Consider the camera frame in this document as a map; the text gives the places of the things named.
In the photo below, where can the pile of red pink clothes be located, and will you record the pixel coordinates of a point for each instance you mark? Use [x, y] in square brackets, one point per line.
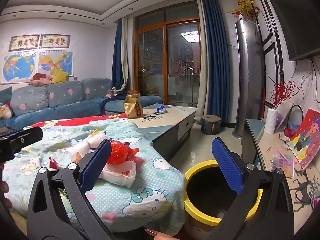
[40, 78]

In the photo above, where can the world map poster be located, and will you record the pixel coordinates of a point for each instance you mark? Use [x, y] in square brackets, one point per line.
[18, 67]

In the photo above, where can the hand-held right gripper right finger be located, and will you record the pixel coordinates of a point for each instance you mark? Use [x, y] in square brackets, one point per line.
[227, 166]

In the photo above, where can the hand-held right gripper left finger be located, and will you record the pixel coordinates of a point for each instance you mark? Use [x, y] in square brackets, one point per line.
[96, 166]

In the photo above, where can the silver tower air conditioner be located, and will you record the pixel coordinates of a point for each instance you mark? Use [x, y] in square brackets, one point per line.
[248, 80]

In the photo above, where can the yellow red artificial flowers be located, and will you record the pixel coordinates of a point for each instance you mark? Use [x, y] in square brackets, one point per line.
[246, 5]

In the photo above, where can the television cabinet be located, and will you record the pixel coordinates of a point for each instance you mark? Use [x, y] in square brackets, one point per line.
[270, 145]

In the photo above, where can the grey heart-print sofa cushion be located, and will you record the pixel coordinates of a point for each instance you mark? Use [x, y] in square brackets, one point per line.
[97, 87]
[66, 93]
[28, 101]

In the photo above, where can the red berry branches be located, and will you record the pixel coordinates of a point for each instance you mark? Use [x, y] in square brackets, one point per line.
[282, 92]

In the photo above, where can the blue sofa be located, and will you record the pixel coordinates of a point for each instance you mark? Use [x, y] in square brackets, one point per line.
[75, 108]

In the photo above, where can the colourful bead box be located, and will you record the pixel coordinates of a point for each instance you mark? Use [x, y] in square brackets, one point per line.
[283, 165]

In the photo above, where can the framed calligraphy picture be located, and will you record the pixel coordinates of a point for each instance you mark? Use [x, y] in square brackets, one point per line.
[23, 43]
[55, 41]

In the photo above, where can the white paper roll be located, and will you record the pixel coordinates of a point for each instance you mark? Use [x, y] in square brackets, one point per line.
[270, 121]

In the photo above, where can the colourful portrait painting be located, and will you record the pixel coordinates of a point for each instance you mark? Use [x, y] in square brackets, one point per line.
[308, 137]

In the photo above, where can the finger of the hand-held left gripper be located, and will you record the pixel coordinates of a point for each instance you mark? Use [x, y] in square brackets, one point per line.
[20, 141]

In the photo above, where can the beige curtain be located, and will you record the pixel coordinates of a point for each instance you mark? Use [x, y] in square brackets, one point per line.
[201, 80]
[127, 55]

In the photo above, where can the yellow rimmed trash bin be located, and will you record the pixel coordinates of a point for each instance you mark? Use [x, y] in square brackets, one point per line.
[197, 170]

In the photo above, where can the person's left hand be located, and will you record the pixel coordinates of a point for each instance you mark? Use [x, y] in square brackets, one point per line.
[3, 195]

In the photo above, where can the blue white wrapper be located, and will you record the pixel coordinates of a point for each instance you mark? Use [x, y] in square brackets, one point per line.
[161, 109]

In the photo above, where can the plush toy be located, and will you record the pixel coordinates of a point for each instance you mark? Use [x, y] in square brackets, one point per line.
[5, 111]

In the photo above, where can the country map poster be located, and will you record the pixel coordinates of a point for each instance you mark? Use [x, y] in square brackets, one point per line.
[57, 61]

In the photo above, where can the wooden framed glass door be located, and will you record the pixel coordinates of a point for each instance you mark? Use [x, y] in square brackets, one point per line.
[152, 62]

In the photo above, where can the grey coffee table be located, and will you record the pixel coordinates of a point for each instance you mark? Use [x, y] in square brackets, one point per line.
[172, 120]

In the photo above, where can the small blue stool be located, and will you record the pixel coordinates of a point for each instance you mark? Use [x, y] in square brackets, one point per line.
[211, 126]

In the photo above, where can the yellow pillow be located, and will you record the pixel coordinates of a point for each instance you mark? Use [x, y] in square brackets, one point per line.
[60, 77]

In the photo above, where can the red plastic bag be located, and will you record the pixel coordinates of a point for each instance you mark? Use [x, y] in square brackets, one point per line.
[121, 152]

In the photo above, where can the brown paper bag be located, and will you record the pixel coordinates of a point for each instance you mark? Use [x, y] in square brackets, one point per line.
[133, 106]

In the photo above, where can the cartoon cat printed blanket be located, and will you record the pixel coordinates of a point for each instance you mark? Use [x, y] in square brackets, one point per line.
[142, 162]

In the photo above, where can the blue curtain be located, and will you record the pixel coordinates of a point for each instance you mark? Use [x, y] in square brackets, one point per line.
[117, 60]
[217, 62]

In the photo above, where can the wall mounted television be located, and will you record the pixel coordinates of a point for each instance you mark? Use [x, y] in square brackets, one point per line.
[297, 17]

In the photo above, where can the purple white picture board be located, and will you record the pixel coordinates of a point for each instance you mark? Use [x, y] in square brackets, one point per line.
[285, 115]

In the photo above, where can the white plastic bag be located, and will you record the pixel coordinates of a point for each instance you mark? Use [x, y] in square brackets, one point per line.
[120, 175]

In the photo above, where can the person's right hand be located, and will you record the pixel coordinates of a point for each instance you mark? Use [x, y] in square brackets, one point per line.
[160, 235]

